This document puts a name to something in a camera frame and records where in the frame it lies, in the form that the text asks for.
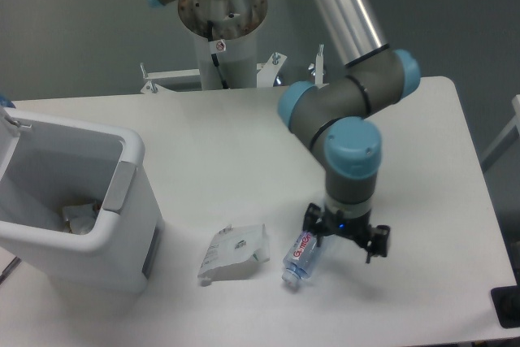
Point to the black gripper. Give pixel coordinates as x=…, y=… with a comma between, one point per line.
x=374, y=240

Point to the clear plastic water bottle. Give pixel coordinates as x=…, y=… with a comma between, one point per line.
x=302, y=257

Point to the white paper package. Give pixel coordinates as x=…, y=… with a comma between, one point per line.
x=234, y=252

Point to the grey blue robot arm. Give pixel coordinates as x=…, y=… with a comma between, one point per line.
x=332, y=121

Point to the crumpled paper trash in bin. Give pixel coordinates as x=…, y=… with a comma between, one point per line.
x=80, y=219

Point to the white plastic trash can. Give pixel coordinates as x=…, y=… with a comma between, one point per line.
x=48, y=162

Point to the black object at table edge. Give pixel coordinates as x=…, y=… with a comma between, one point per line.
x=506, y=303

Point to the blue object at left edge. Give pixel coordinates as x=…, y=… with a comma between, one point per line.
x=5, y=102

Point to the white metal base frame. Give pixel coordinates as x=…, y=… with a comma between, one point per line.
x=268, y=74

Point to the white frame at right edge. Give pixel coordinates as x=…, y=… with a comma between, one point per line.
x=505, y=139

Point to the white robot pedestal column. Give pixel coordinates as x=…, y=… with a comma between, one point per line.
x=225, y=38

